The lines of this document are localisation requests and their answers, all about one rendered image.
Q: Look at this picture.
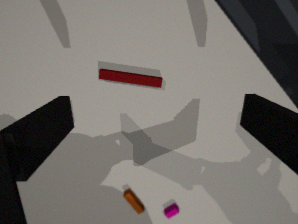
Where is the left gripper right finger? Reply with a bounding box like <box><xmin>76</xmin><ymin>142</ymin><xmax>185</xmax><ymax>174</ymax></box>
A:
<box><xmin>240</xmin><ymin>94</ymin><xmax>298</xmax><ymax>175</ymax></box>

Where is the dark red rod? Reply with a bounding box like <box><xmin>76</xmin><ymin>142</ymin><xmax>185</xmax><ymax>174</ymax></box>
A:
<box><xmin>99</xmin><ymin>69</ymin><xmax>163</xmax><ymax>88</ymax></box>

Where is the orange rod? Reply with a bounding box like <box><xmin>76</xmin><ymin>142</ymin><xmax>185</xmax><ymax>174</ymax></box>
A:
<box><xmin>123</xmin><ymin>188</ymin><xmax>144</xmax><ymax>214</ymax></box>

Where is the magenta rod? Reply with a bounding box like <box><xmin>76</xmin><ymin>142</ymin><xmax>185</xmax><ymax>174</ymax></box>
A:
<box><xmin>164</xmin><ymin>203</ymin><xmax>179</xmax><ymax>219</ymax></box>

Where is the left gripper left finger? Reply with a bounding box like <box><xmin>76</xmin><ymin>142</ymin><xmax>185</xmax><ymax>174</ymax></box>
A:
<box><xmin>0</xmin><ymin>96</ymin><xmax>74</xmax><ymax>224</ymax></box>

